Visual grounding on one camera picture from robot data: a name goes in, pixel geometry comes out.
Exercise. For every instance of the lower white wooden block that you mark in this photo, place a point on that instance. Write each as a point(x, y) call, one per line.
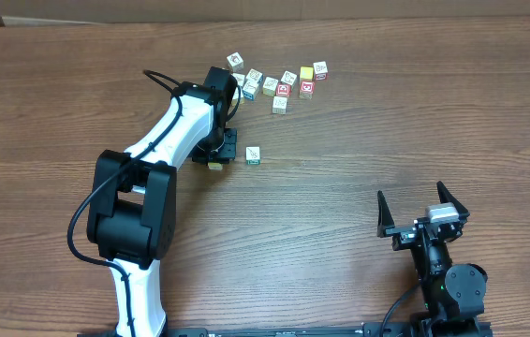
point(279, 105)

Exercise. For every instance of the red letter wooden block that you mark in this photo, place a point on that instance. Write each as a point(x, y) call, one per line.
point(307, 89)

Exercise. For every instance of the letter L wooden block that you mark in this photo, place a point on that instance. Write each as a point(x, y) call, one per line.
point(215, 166)

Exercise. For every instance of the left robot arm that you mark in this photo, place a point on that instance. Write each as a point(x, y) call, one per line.
point(132, 206)

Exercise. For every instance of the white tilted picture block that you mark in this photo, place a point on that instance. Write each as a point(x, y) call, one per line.
point(289, 78)

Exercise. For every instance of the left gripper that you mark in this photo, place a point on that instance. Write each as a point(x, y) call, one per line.
point(228, 148)

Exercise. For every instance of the sailboat blue wooden block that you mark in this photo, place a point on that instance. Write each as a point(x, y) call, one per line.
point(251, 89)

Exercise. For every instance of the red face wooden block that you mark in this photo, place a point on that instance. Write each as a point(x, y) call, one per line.
point(283, 90)

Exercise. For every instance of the top red picture block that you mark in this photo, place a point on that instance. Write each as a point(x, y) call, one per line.
point(235, 62)

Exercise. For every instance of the yellow sided gift block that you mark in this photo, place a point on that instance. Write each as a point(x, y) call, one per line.
point(238, 97)

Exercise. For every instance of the green sided wooden block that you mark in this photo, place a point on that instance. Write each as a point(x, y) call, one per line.
point(252, 155)

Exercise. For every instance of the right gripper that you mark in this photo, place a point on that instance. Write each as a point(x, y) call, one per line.
point(404, 235)

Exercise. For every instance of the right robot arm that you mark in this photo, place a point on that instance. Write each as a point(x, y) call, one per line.
point(453, 294)

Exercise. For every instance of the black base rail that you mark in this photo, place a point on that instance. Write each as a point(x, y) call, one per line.
point(365, 330)

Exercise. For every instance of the yellow top wooden block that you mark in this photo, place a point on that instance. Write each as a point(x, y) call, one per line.
point(306, 73)

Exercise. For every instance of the cardboard panel at back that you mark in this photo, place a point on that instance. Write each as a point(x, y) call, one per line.
point(253, 10)

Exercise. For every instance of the far right white block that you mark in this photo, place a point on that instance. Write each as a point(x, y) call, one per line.
point(321, 71)

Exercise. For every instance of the blue sided picture block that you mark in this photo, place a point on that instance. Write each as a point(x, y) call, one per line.
point(255, 76)

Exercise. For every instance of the ice cream wooden block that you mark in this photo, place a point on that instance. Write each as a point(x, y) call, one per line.
point(240, 78)

